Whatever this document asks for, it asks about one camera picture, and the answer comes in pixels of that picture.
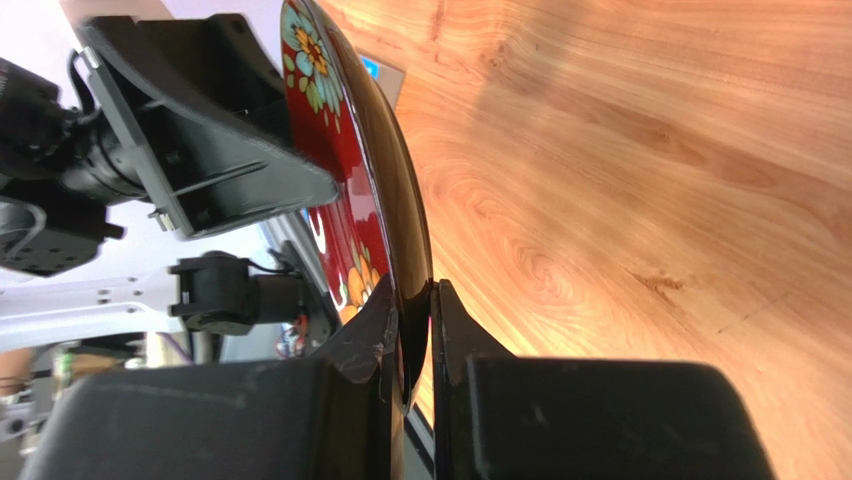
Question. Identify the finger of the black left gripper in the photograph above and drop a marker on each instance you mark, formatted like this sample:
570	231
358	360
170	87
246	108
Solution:
202	112

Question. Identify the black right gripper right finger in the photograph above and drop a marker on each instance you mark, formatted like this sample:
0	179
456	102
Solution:
501	416

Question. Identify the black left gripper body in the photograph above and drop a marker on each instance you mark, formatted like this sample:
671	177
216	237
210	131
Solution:
61	170

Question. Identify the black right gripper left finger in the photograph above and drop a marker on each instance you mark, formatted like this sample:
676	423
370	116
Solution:
335	414

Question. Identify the red floral plate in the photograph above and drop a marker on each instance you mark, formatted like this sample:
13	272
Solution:
376	229

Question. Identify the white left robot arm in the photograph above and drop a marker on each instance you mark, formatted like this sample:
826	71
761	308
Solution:
215	292

